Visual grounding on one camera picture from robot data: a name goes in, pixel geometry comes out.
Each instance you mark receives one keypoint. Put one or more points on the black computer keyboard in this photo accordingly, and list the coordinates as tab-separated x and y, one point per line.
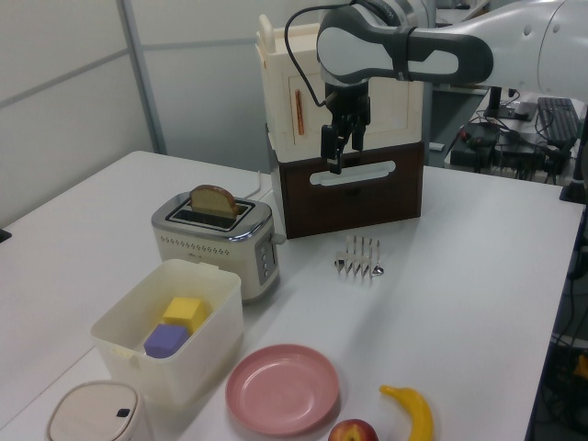
558	119

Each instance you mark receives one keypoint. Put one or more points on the cream toaster lever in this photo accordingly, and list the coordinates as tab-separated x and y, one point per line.
278	240

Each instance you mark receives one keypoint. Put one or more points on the silver metal toast rack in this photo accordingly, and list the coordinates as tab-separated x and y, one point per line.
358	262

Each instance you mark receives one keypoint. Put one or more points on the cream mini trash can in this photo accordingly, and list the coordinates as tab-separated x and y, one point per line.
92	413

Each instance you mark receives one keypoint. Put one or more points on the white plastic storage box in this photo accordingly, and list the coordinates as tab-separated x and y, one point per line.
184	367

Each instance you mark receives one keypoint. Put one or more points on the purple foam block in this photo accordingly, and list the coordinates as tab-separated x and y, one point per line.
164	342

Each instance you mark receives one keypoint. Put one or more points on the pink plate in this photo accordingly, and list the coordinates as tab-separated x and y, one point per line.
280	390

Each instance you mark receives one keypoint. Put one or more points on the toast bread slice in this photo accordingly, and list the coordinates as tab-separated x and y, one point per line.
212	198

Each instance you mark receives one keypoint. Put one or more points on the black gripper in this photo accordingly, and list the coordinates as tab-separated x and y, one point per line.
347	101

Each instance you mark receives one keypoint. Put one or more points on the red apple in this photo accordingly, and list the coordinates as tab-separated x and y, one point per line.
351	432

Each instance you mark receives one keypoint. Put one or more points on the white grey Franka robot arm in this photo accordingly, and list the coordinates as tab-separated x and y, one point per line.
505	27

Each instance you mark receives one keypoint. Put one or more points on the cream and chrome toaster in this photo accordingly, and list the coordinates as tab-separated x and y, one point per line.
206	252

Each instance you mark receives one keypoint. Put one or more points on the dark brown drawer unit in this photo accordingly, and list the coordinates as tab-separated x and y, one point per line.
358	202

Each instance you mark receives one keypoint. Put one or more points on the black monitor stand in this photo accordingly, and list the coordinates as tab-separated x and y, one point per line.
496	103

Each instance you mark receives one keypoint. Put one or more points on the cream plastic cabinet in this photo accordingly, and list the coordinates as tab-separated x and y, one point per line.
280	82

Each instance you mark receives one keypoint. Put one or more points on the yellow banana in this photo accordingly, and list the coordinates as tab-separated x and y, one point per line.
420	409

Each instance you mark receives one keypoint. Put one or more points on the yellow foam block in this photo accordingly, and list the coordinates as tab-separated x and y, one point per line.
181	310

